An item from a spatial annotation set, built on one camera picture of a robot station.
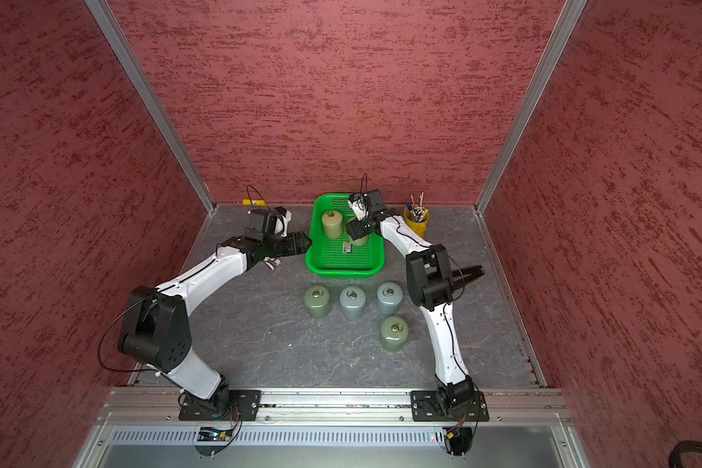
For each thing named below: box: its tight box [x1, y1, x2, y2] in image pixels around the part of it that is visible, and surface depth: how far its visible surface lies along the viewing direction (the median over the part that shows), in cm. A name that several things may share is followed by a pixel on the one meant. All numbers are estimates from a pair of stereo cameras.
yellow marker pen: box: [241, 198, 267, 207], surface depth 124 cm
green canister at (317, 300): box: [303, 284, 332, 319], surface depth 87 cm
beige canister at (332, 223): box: [321, 209, 344, 239], surface depth 108 cm
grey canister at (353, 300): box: [339, 284, 367, 321], surface depth 87 cm
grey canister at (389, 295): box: [376, 281, 404, 317], surface depth 88 cm
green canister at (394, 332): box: [380, 315, 410, 353], surface depth 81 cm
